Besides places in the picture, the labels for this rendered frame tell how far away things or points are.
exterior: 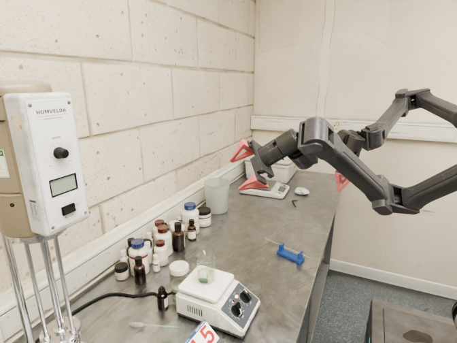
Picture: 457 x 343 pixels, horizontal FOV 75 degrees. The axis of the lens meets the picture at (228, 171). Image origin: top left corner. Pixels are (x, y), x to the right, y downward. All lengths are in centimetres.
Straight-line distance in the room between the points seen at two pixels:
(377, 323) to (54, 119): 145
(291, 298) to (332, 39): 161
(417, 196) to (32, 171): 93
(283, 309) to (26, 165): 73
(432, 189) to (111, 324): 94
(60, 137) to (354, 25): 188
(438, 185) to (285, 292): 52
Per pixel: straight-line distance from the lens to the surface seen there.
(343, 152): 81
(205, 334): 83
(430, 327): 167
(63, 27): 100
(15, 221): 54
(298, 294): 100
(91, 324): 96
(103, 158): 107
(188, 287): 86
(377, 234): 234
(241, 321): 84
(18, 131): 48
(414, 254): 241
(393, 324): 161
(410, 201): 104
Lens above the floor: 137
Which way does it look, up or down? 17 degrees down
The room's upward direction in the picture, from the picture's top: straight up
